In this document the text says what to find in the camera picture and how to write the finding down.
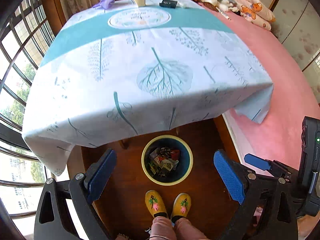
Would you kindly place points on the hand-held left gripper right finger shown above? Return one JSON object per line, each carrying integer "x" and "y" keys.
{"x": 228, "y": 177}

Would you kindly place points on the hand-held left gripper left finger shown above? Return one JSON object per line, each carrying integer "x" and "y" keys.
{"x": 103, "y": 172}

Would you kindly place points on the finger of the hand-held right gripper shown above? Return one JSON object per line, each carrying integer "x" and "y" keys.
{"x": 257, "y": 162}

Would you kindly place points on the cream rimmed blue trash bin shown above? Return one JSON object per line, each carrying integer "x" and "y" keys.
{"x": 183, "y": 166}

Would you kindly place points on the pile of snack wrappers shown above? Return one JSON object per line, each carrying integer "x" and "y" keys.
{"x": 163, "y": 161}

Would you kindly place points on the yellow embroidered slipper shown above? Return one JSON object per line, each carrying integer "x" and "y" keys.
{"x": 182, "y": 206}
{"x": 155, "y": 203}

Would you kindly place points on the person's pink pants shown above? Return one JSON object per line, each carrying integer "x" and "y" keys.
{"x": 162, "y": 230}

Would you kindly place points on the bed with pink sheet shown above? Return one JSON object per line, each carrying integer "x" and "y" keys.
{"x": 275, "y": 67}

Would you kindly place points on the white leaf print tablecloth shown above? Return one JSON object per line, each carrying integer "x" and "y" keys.
{"x": 150, "y": 55}

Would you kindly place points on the grid window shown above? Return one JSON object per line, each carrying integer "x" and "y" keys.
{"x": 15, "y": 55}

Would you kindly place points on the white wardrobe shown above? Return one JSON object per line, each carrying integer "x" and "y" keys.
{"x": 300, "y": 17}

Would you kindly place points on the white marker pen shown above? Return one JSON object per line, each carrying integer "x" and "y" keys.
{"x": 223, "y": 14}

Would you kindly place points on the bear print rolled blanket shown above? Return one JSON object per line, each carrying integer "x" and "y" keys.
{"x": 252, "y": 10}

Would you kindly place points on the white plush toy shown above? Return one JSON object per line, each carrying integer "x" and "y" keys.
{"x": 225, "y": 3}

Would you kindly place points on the purple plastic bag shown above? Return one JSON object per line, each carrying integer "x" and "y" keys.
{"x": 106, "y": 1}

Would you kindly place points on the beige box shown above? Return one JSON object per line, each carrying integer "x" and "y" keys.
{"x": 139, "y": 0}

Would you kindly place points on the black device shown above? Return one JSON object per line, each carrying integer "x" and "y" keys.
{"x": 168, "y": 3}

